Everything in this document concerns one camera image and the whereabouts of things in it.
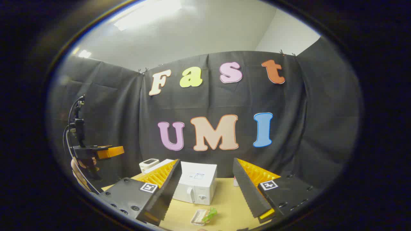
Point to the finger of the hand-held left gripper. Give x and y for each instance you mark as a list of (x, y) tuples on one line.
[(110, 152)]

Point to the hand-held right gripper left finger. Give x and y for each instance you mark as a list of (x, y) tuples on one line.
[(167, 192)]

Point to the white toaster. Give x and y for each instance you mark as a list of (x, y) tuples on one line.
[(149, 164)]

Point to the white bread slice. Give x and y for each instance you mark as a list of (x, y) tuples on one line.
[(199, 217)]

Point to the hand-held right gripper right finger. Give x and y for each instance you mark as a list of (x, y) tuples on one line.
[(249, 192)]

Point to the black backdrop cloth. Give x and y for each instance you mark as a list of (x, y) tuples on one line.
[(208, 102)]

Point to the white rectangular dish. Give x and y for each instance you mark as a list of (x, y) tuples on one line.
[(196, 221)]

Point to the white microwave oven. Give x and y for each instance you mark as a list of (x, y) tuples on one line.
[(199, 179)]

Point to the green lettuce leaf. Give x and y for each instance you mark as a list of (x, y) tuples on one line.
[(210, 214)]

